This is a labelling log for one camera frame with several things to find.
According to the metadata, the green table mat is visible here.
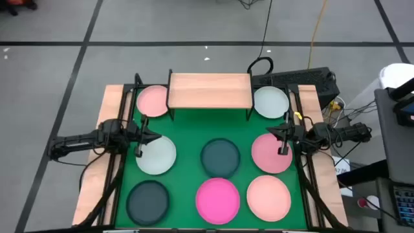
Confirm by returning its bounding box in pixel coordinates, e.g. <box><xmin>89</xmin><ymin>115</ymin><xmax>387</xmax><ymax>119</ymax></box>
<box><xmin>114</xmin><ymin>86</ymin><xmax>308</xmax><ymax>230</ymax></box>

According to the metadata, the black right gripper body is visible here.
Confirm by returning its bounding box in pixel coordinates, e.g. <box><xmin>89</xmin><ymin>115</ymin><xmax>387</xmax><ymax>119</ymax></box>
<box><xmin>278</xmin><ymin>111</ymin><xmax>305</xmax><ymax>155</ymax></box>

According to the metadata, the red and white cup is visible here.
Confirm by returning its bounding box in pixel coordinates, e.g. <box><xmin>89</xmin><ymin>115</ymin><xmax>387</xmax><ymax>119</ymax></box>
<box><xmin>356</xmin><ymin>194</ymin><xmax>381</xmax><ymax>211</ymax></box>

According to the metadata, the black desk beam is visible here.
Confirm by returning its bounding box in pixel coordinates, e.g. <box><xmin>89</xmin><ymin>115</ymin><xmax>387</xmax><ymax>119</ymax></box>
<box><xmin>336</xmin><ymin>159</ymin><xmax>389</xmax><ymax>189</ymax></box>

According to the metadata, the keyboard with lit keys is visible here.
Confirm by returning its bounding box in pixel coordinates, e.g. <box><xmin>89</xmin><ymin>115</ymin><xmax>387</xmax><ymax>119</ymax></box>
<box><xmin>392</xmin><ymin>185</ymin><xmax>414</xmax><ymax>228</ymax></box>

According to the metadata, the black floor cable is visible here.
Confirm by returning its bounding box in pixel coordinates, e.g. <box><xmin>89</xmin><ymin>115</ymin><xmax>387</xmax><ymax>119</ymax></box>
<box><xmin>78</xmin><ymin>150</ymin><xmax>109</xmax><ymax>194</ymax></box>

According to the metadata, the black monitor bar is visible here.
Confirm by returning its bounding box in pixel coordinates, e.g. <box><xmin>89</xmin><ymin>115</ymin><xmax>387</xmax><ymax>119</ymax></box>
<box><xmin>386</xmin><ymin>76</ymin><xmax>414</xmax><ymax>102</ymax></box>

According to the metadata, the white plate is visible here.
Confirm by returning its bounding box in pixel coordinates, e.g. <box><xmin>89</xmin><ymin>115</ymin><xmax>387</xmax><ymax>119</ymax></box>
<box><xmin>253</xmin><ymin>85</ymin><xmax>290</xmax><ymax>120</ymax></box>
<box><xmin>135</xmin><ymin>135</ymin><xmax>177</xmax><ymax>176</ymax></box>

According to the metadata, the peach plate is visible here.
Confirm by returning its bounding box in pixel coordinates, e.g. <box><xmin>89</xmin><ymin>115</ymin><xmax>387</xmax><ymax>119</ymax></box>
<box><xmin>246</xmin><ymin>175</ymin><xmax>292</xmax><ymax>223</ymax></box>

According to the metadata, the yellow cable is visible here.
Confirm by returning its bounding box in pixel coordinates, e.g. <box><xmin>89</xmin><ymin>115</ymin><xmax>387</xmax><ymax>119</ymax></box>
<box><xmin>307</xmin><ymin>0</ymin><xmax>329</xmax><ymax>69</ymax></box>

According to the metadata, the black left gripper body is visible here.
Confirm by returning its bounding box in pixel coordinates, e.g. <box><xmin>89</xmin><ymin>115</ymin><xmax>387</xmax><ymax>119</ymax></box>
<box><xmin>125</xmin><ymin>115</ymin><xmax>148</xmax><ymax>159</ymax></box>

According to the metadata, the magenta plate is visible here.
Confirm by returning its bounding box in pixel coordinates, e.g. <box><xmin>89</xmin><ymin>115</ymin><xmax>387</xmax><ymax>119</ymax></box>
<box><xmin>195</xmin><ymin>177</ymin><xmax>241</xmax><ymax>225</ymax></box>

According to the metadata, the black cable bundle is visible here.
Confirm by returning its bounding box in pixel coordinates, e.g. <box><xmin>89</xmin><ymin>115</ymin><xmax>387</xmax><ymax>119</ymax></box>
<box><xmin>215</xmin><ymin>0</ymin><xmax>261</xmax><ymax>10</ymax></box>

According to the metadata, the rose pink plate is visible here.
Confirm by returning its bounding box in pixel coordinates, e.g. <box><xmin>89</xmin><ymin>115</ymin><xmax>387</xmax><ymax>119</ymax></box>
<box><xmin>251</xmin><ymin>133</ymin><xmax>294</xmax><ymax>175</ymax></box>

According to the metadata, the white bin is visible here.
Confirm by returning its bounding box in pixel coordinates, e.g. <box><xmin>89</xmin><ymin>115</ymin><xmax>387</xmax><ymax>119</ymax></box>
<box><xmin>348</xmin><ymin>63</ymin><xmax>414</xmax><ymax>113</ymax></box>

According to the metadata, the grey cart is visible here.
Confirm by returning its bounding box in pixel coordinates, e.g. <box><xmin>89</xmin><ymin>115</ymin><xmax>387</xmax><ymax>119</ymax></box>
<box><xmin>374</xmin><ymin>87</ymin><xmax>414</xmax><ymax>186</ymax></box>

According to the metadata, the white paper sheet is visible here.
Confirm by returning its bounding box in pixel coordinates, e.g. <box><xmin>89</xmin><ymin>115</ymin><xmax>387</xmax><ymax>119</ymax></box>
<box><xmin>331</xmin><ymin>155</ymin><xmax>354</xmax><ymax>197</ymax></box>

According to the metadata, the dark green plate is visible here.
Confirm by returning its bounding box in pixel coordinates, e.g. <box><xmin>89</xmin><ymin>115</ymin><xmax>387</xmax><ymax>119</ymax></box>
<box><xmin>199</xmin><ymin>138</ymin><xmax>241</xmax><ymax>179</ymax></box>
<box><xmin>125</xmin><ymin>179</ymin><xmax>171</xmax><ymax>227</ymax></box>

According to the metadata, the wooden shelf black frame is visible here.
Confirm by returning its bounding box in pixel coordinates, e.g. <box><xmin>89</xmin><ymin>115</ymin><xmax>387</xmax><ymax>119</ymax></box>
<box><xmin>166</xmin><ymin>69</ymin><xmax>256</xmax><ymax>122</ymax></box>

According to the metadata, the black tablet blue screen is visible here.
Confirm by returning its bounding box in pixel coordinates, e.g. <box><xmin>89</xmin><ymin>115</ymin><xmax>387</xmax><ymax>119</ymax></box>
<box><xmin>392</xmin><ymin>96</ymin><xmax>414</xmax><ymax>128</ymax></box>

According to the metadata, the black computer case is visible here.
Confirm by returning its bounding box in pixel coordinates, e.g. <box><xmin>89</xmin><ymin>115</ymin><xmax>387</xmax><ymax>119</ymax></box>
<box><xmin>251</xmin><ymin>66</ymin><xmax>341</xmax><ymax>110</ymax></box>

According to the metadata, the light pink plate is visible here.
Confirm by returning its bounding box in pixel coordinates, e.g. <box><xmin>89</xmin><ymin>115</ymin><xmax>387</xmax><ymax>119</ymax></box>
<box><xmin>136</xmin><ymin>84</ymin><xmax>169</xmax><ymax>118</ymax></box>

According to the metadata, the black chair base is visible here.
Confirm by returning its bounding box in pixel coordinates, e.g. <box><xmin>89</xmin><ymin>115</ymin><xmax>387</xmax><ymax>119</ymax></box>
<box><xmin>0</xmin><ymin>0</ymin><xmax>38</xmax><ymax>17</ymax></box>

